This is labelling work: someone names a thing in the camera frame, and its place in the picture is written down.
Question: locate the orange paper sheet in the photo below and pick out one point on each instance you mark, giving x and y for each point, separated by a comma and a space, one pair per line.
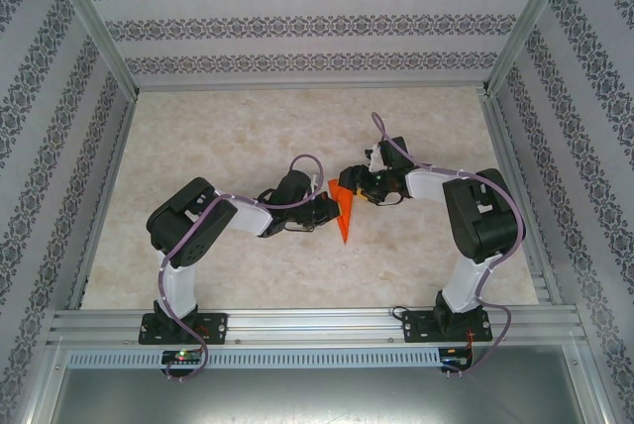
347, 221

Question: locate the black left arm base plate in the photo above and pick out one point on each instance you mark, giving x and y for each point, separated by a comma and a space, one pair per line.
218, 327

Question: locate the aluminium table side rail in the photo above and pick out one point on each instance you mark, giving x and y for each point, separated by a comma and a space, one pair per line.
496, 122
106, 186

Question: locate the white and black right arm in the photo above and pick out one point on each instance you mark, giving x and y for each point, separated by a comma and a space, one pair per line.
485, 226

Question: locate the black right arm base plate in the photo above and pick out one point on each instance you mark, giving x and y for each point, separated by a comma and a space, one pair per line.
413, 327

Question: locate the aluminium mounting rail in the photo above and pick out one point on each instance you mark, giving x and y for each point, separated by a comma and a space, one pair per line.
307, 327

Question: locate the grey metal shelf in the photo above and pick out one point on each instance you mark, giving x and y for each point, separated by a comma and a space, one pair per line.
317, 394

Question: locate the aluminium frame post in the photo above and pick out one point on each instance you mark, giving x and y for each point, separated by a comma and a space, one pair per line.
530, 23
94, 23

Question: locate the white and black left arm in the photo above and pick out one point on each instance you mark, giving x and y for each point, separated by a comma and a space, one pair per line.
198, 216

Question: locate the small circuit board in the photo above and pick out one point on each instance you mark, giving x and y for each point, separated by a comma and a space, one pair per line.
182, 356
455, 362

